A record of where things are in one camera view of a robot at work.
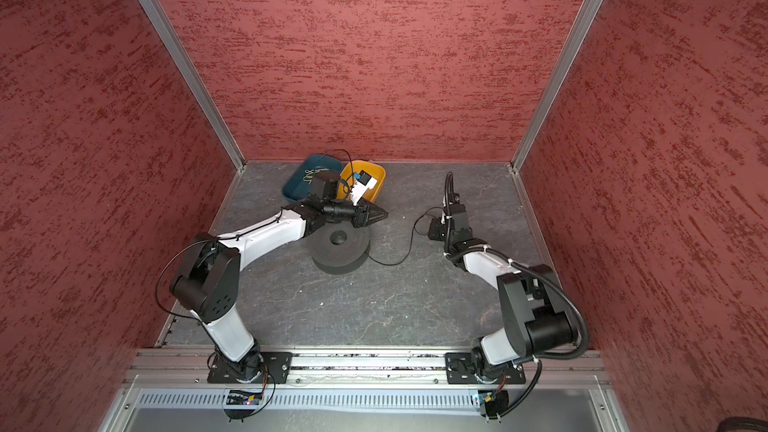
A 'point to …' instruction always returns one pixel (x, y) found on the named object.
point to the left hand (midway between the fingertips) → (384, 218)
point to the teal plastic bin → (296, 187)
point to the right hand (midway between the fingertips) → (432, 225)
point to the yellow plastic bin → (373, 169)
